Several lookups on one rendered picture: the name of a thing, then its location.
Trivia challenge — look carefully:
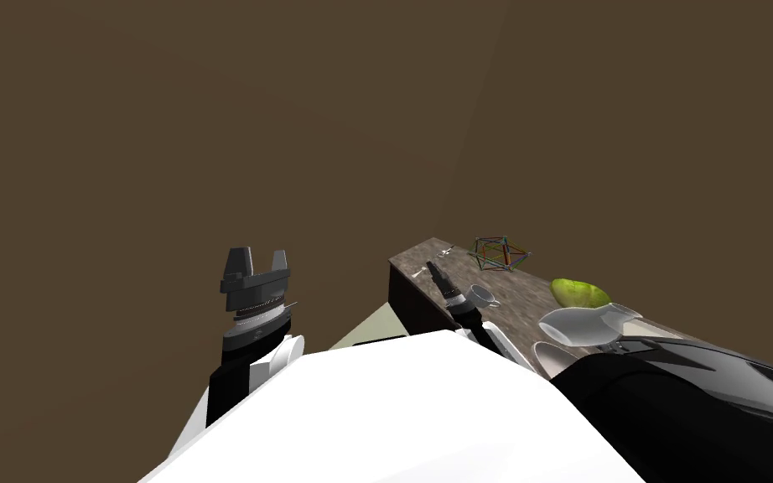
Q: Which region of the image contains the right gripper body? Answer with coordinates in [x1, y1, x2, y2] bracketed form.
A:
[426, 261, 456, 298]

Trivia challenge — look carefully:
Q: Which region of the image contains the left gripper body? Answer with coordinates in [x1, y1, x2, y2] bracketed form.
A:
[219, 267, 293, 314]

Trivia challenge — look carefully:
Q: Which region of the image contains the grey mug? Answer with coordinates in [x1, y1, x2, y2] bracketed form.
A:
[470, 283, 502, 310]

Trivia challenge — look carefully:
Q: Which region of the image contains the white bowl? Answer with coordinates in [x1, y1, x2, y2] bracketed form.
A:
[532, 340, 580, 381]

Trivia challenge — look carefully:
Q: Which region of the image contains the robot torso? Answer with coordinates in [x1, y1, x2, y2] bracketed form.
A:
[137, 328, 649, 483]

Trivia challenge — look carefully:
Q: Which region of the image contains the white jug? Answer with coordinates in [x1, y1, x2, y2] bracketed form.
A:
[537, 302, 644, 350]

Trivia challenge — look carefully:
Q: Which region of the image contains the colourful wire polyhedron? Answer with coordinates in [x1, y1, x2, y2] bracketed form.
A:
[472, 235, 532, 273]

